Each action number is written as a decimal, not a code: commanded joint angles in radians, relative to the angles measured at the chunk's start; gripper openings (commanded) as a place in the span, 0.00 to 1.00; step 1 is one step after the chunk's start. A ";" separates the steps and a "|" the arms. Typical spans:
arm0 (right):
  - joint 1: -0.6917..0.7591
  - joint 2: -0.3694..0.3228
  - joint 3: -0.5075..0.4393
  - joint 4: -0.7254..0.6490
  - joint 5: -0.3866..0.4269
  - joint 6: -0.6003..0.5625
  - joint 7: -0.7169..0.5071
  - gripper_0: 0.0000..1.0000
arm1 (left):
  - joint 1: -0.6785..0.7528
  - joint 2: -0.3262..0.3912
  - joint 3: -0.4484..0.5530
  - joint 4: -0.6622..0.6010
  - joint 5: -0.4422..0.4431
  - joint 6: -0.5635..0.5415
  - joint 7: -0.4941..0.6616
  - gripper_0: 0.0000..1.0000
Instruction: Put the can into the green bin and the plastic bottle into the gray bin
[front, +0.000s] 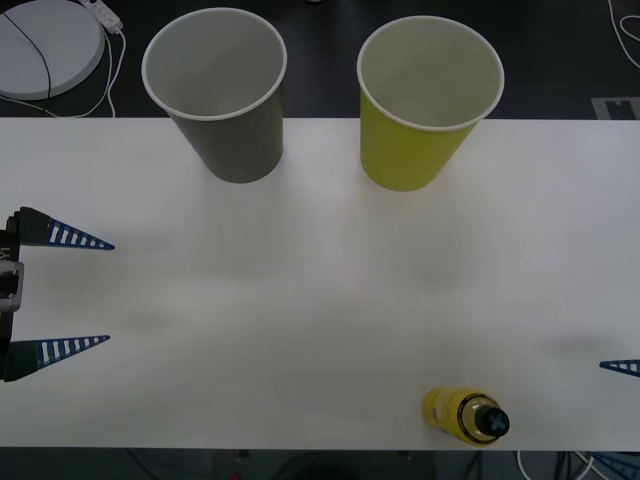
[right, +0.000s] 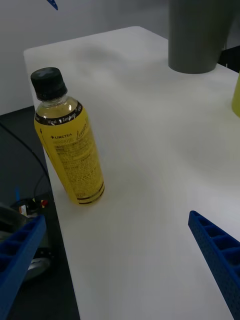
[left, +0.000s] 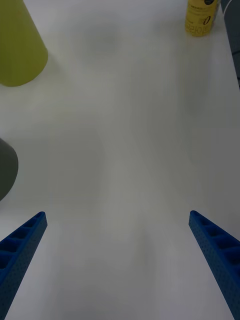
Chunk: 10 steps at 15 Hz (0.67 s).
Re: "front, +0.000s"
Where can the yellow-green plastic bin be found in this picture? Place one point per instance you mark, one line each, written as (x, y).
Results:
(400, 155)

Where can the grey plastic bin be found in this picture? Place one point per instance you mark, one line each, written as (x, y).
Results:
(235, 145)

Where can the white power strip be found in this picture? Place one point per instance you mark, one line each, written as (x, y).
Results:
(106, 14)

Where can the yellow plastic bottle black cap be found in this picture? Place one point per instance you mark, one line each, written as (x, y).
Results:
(445, 412)

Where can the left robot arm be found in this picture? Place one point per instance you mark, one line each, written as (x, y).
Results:
(11, 287)

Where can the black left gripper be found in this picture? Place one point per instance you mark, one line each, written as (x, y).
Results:
(9, 250)

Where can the white round disc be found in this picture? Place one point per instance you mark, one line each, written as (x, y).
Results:
(55, 55)

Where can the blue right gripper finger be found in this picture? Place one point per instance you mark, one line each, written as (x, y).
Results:
(627, 367)
(627, 465)

